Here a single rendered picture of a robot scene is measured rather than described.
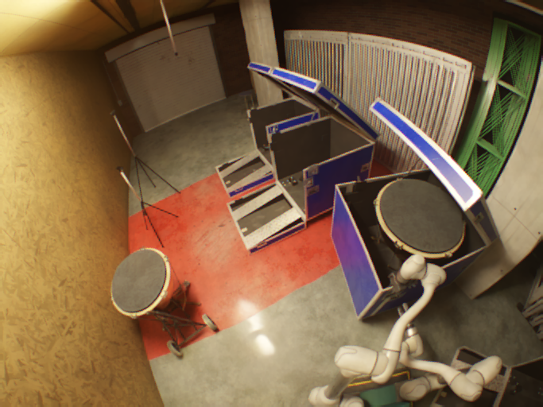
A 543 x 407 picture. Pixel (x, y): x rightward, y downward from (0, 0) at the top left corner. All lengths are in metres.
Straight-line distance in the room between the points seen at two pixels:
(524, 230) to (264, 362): 2.67
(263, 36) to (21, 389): 5.31
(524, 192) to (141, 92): 8.12
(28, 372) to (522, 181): 3.54
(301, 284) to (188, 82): 6.64
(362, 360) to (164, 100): 7.52
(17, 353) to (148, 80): 7.02
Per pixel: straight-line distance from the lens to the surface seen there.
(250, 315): 2.47
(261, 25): 4.61
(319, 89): 1.92
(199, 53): 7.53
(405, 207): 1.97
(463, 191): 1.13
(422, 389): 1.84
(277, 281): 2.55
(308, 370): 2.32
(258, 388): 2.37
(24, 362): 1.75
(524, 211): 2.23
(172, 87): 7.51
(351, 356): 1.16
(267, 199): 3.12
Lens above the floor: 2.32
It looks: 46 degrees down
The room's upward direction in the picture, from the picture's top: 12 degrees counter-clockwise
